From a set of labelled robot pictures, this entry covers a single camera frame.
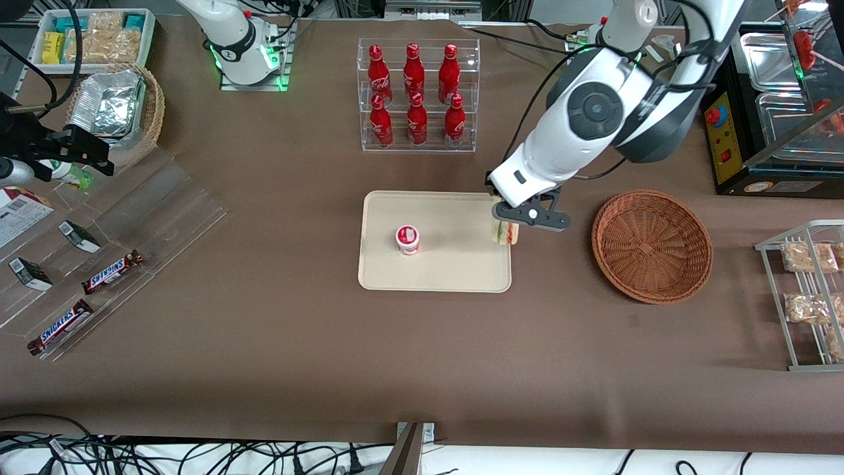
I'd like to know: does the dark brown wicker basket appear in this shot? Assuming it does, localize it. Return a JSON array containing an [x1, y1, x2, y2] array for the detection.
[[591, 190, 713, 305]]

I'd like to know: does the white and red barcode carton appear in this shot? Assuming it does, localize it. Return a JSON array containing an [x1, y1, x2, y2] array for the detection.
[[0, 187, 55, 249]]

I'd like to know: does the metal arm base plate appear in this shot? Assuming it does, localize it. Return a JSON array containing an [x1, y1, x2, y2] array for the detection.
[[220, 20, 292, 92]]

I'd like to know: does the small black carton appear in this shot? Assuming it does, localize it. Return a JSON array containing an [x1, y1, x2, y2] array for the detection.
[[58, 220, 102, 254], [8, 257, 53, 292]]

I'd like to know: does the silver wire rack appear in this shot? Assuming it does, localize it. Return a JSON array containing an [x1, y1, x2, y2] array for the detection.
[[755, 221, 844, 372]]

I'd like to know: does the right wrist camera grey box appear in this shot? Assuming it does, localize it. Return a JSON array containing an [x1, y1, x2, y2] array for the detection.
[[0, 157, 35, 187]]

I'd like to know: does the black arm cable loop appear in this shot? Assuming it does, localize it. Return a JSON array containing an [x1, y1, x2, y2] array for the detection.
[[0, 0, 84, 121]]

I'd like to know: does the stainless steel pan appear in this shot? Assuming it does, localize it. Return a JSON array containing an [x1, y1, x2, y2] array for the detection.
[[755, 92, 844, 143], [740, 32, 802, 93]]

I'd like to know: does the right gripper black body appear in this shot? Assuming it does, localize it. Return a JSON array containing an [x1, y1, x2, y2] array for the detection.
[[0, 92, 50, 160]]

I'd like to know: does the beige plastic tray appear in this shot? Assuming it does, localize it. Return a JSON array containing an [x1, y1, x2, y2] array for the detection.
[[358, 191, 512, 293]]

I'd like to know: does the red Coca-Cola bottle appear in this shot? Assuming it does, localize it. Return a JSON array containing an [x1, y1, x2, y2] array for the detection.
[[438, 44, 460, 104], [406, 91, 428, 146], [444, 94, 466, 147], [367, 44, 393, 106], [369, 94, 394, 148], [404, 43, 426, 100]]

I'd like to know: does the clear acrylic stepped display stand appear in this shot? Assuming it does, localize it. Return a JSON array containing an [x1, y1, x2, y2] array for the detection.
[[0, 145, 228, 362]]

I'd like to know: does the brown table cover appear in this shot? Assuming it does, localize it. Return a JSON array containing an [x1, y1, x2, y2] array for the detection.
[[0, 13, 844, 456]]

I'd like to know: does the Snickers chocolate bar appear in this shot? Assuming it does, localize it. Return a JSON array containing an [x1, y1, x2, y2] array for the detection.
[[27, 299, 94, 357], [81, 249, 144, 296]]

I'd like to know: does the yellow snack pack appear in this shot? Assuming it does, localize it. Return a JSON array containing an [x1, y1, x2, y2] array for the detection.
[[42, 31, 67, 65]]

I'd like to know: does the green and white plastic bottle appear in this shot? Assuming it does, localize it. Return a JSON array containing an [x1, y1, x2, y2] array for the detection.
[[38, 160, 94, 191]]

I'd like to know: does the white plastic bin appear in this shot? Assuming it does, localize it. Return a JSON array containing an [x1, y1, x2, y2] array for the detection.
[[30, 8, 157, 75]]

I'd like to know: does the black food warmer machine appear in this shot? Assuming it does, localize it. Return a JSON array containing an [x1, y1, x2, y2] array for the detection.
[[700, 22, 844, 197]]

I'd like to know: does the aluminium foil container stack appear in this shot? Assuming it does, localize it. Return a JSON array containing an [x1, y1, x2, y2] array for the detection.
[[69, 69, 146, 139]]

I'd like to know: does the clear acrylic bottle rack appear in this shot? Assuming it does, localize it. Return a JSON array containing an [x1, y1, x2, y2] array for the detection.
[[357, 38, 481, 154]]

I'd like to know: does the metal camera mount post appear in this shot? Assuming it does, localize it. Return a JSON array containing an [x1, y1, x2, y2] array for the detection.
[[381, 422, 436, 475]]

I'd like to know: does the black table cable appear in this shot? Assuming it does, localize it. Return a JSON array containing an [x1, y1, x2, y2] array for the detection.
[[462, 18, 578, 55]]

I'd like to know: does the red skewered food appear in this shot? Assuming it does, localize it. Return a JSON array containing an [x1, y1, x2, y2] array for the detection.
[[793, 30, 818, 70]]

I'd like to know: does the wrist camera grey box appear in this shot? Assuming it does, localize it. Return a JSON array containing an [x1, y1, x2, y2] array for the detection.
[[0, 157, 35, 187], [491, 200, 572, 232]]

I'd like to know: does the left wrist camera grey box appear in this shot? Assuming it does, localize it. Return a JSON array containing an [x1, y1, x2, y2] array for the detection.
[[491, 200, 572, 232]]

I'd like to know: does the light tan wicker basket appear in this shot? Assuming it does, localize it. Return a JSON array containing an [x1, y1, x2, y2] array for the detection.
[[66, 63, 166, 169]]

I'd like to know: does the black floor cable bundle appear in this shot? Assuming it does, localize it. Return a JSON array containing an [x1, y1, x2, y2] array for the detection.
[[0, 414, 396, 475]]

